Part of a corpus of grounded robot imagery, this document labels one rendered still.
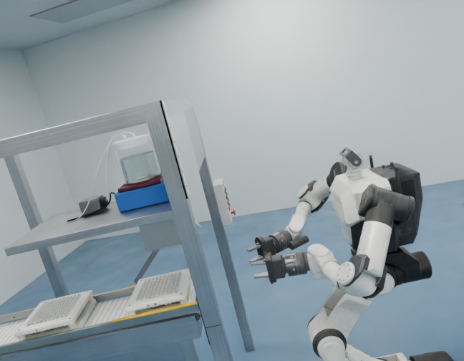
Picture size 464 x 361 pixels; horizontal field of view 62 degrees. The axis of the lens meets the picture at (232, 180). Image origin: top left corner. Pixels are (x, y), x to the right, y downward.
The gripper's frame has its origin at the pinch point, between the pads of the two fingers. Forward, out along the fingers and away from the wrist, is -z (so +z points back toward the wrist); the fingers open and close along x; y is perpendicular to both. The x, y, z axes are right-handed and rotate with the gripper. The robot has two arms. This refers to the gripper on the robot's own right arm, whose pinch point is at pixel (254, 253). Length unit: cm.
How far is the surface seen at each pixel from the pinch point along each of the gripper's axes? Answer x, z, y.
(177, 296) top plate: 1.4, -38.6, -0.2
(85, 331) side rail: 7, -73, 18
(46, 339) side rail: 6, -86, 26
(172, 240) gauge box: -15.1, -29.1, 15.9
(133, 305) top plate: 1, -54, 10
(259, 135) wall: -7, 209, 281
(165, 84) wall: -100, 131, 355
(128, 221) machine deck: -35, -49, -4
